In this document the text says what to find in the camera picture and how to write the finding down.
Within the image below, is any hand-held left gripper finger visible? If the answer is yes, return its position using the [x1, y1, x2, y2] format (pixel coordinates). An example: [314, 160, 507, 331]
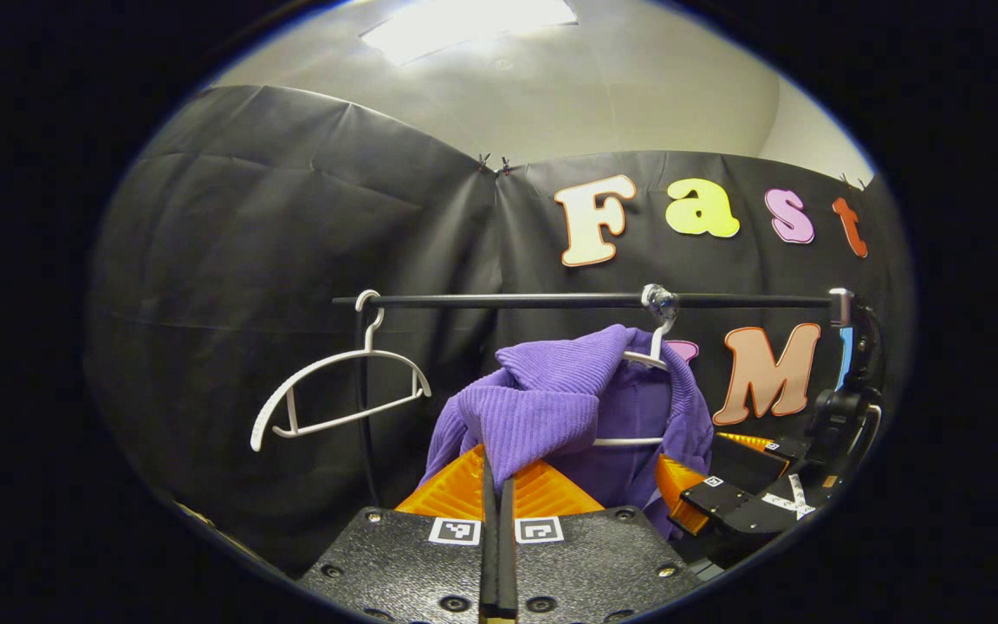
[300, 445, 501, 624]
[499, 458, 704, 624]

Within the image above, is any purple ribbed shirt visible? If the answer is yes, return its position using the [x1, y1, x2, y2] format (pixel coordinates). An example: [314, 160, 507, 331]
[419, 324, 715, 543]

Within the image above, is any white hanger with taped hook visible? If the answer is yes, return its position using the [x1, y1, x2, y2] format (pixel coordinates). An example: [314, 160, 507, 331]
[593, 283, 682, 448]

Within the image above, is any white plastic hanger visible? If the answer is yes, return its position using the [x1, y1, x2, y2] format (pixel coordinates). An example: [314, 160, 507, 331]
[249, 289, 432, 453]

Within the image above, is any black metal clothes rack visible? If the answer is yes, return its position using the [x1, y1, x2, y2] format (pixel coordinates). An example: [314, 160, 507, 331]
[333, 293, 838, 512]

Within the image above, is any black backdrop cloth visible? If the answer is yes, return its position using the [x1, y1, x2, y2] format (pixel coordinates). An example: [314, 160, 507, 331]
[83, 84, 916, 577]

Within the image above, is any ceiling light panel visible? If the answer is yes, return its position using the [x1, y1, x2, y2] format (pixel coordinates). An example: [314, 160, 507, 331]
[360, 0, 580, 67]

